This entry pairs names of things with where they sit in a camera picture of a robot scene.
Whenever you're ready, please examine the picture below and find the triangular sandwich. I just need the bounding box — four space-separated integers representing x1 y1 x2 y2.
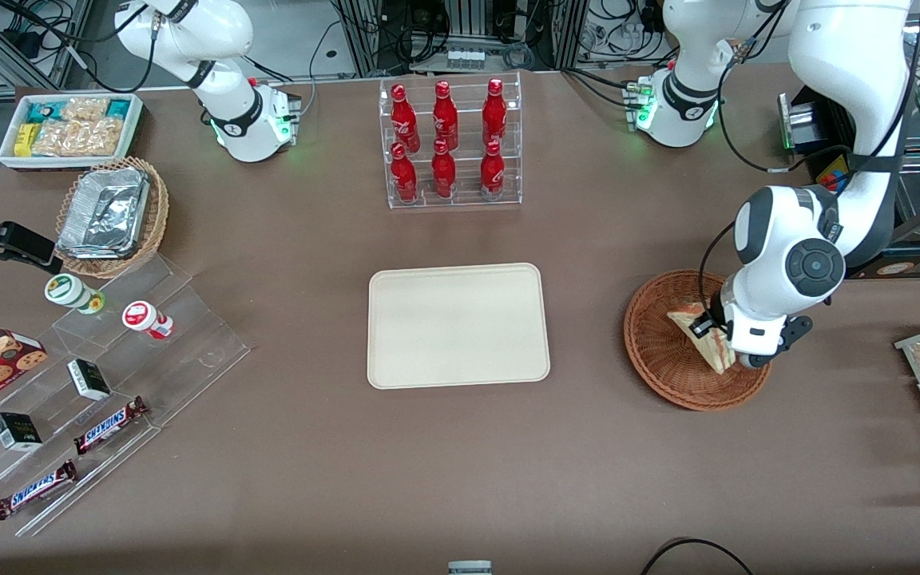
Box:
666 301 737 375

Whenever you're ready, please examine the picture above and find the brown wicker basket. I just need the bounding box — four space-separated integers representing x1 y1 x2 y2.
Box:
624 269 774 412

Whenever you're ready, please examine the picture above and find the light wicker basket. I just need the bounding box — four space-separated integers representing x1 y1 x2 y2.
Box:
54 157 170 280

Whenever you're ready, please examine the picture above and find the cream plastic tray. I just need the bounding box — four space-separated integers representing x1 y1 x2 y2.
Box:
367 263 551 391

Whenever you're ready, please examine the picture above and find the green lid yogurt bottle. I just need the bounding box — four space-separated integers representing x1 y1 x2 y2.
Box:
44 273 106 315

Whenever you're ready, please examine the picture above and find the aluminium foil container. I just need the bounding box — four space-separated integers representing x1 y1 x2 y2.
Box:
56 167 151 261

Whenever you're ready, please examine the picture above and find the white snack bin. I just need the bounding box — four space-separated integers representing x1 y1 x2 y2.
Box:
0 93 145 171

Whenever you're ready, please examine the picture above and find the clear cracker bag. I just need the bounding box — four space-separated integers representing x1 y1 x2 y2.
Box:
59 97 110 124
32 120 79 157
75 117 125 157

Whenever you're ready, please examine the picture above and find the red lid yogurt bottle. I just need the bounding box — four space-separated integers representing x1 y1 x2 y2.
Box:
121 300 175 340

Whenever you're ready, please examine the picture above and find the small black box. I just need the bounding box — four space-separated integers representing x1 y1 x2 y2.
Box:
67 359 113 402
0 412 44 453

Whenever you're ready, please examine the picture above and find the clear acrylic stepped display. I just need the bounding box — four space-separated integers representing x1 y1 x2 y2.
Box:
0 254 252 538

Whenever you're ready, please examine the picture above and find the Snickers chocolate bar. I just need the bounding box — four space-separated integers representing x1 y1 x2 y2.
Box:
73 396 149 456
0 460 79 521

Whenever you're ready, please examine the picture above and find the black food warmer machine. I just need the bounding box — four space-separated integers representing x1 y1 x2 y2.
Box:
778 12 920 280

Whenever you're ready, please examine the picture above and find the red cola bottle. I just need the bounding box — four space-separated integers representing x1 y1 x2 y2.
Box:
390 84 422 154
431 80 460 153
482 77 508 148
479 140 506 200
430 139 458 200
390 142 419 203

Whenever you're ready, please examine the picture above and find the clear acrylic bottle rack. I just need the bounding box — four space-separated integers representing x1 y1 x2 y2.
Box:
379 71 523 210

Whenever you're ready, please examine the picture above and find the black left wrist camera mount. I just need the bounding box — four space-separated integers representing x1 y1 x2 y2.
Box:
776 315 814 354

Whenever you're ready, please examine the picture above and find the black cable loop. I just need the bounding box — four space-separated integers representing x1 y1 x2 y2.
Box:
639 538 754 575

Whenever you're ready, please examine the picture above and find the aluminium frame rack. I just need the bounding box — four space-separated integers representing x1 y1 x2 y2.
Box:
331 0 590 78

